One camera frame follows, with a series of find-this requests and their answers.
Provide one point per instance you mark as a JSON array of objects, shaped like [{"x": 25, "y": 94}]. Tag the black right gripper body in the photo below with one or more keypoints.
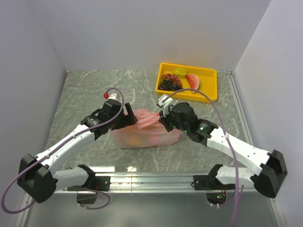
[{"x": 173, "y": 118}]

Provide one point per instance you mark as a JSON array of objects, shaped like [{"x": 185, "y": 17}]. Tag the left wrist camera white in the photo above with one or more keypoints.
[{"x": 113, "y": 96}]

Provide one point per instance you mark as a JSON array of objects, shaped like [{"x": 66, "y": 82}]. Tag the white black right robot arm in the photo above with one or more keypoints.
[{"x": 264, "y": 170}]

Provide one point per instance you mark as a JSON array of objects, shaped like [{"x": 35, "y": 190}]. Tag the dark purple grape bunch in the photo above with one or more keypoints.
[{"x": 170, "y": 85}]

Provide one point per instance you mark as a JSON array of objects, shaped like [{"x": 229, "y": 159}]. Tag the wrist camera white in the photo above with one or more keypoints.
[
  {"x": 113, "y": 96},
  {"x": 164, "y": 102}
]

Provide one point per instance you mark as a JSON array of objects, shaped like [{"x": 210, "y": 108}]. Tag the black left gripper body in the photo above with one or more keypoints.
[{"x": 119, "y": 123}]

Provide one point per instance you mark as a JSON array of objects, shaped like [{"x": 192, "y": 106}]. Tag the red strawberry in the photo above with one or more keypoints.
[{"x": 154, "y": 141}]

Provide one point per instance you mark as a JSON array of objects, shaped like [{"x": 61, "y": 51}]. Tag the red grape bunch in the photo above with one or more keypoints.
[{"x": 171, "y": 79}]

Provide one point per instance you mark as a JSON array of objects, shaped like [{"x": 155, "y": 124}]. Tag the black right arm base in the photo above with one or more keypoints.
[{"x": 215, "y": 191}]

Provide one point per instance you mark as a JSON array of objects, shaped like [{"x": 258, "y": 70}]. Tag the yellow plastic tray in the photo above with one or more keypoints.
[{"x": 207, "y": 77}]

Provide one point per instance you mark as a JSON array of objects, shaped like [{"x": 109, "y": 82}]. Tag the watermelon slice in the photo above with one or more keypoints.
[{"x": 194, "y": 82}]

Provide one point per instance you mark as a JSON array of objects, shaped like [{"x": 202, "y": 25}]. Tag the pink plastic bag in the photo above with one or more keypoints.
[{"x": 146, "y": 126}]

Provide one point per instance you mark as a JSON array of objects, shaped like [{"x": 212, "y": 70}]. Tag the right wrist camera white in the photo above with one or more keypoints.
[{"x": 164, "y": 102}]

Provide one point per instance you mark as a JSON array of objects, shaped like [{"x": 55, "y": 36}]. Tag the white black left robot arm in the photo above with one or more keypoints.
[{"x": 41, "y": 174}]

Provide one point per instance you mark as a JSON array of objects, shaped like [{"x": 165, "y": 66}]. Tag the yellow orange fruit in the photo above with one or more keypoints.
[{"x": 135, "y": 142}]

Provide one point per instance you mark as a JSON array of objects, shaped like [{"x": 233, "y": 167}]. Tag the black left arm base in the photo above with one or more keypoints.
[{"x": 101, "y": 183}]

